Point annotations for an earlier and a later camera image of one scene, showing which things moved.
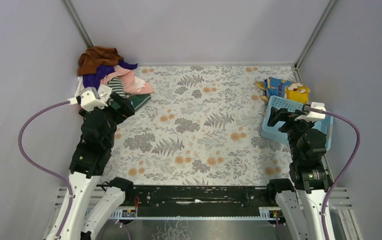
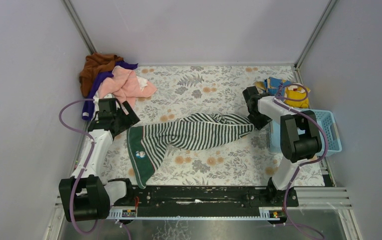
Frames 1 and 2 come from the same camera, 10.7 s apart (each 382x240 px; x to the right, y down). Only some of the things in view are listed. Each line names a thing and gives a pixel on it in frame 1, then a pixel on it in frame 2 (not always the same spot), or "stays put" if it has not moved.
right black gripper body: [284, 116] → [257, 118]
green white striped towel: [138, 100] → [147, 143]
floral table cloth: [202, 126] stays put
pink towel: [130, 84] stays put
